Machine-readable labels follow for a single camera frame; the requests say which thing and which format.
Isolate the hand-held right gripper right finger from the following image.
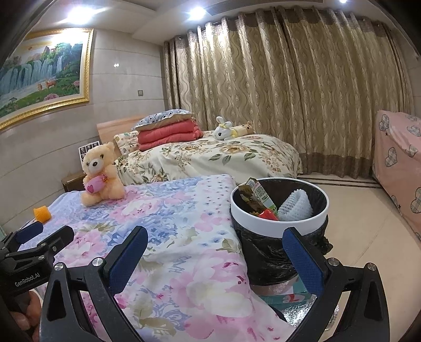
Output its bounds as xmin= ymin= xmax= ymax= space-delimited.
xmin=282 ymin=227 xmax=390 ymax=342

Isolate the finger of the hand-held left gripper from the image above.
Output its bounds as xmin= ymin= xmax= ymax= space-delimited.
xmin=6 ymin=222 xmax=44 ymax=252
xmin=32 ymin=225 xmax=75 ymax=264

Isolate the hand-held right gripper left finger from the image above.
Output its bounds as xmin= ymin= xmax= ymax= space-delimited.
xmin=41 ymin=225 xmax=149 ymax=342

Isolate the white bin with black bag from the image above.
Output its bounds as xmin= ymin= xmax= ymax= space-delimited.
xmin=229 ymin=177 xmax=335 ymax=287

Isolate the white foam fruit net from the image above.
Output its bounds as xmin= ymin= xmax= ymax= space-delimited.
xmin=278 ymin=188 xmax=313 ymax=222

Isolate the green milk carton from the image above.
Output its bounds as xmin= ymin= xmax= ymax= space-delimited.
xmin=238 ymin=177 xmax=278 ymax=217

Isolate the person's left hand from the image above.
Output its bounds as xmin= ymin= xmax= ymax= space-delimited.
xmin=13 ymin=289 xmax=44 ymax=334

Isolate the small orange cup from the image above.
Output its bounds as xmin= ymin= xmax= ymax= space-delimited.
xmin=33 ymin=205 xmax=53 ymax=224

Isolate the foil-covered stand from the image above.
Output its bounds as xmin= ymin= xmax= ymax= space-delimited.
xmin=259 ymin=275 xmax=340 ymax=330

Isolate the wooden nightstand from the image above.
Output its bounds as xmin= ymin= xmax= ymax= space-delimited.
xmin=61 ymin=170 xmax=87 ymax=193

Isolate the cream teddy bear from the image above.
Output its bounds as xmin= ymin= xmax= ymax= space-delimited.
xmin=80 ymin=142 xmax=126 ymax=207

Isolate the black and white photo card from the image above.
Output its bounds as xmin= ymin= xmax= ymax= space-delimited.
xmin=78 ymin=140 xmax=101 ymax=165

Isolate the cream floral pillow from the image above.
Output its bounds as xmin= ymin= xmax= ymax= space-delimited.
xmin=113 ymin=130 xmax=141 ymax=155

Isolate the wooden headboard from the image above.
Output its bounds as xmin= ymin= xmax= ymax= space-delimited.
xmin=96 ymin=113 xmax=149 ymax=146

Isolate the folded red blanket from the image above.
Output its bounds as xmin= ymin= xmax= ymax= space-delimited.
xmin=137 ymin=119 xmax=203 ymax=153

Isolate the cream floral quilt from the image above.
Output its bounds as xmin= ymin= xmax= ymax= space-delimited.
xmin=113 ymin=133 xmax=303 ymax=187

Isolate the pink heart-print furniture cover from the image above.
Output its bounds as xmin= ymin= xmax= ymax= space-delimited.
xmin=371 ymin=110 xmax=421 ymax=241

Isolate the yellow plush toy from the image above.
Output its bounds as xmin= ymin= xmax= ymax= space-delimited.
xmin=233 ymin=120 xmax=256 ymax=138

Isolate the blue dotted pillow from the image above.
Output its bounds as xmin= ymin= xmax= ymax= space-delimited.
xmin=131 ymin=109 xmax=194 ymax=132

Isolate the white rabbit plush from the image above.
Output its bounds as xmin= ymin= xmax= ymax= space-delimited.
xmin=212 ymin=116 xmax=239 ymax=141

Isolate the gold-framed waterfall painting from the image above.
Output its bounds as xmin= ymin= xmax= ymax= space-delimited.
xmin=0 ymin=28 xmax=94 ymax=133

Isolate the beige patterned curtain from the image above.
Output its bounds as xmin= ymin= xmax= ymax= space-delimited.
xmin=163 ymin=6 xmax=415 ymax=180

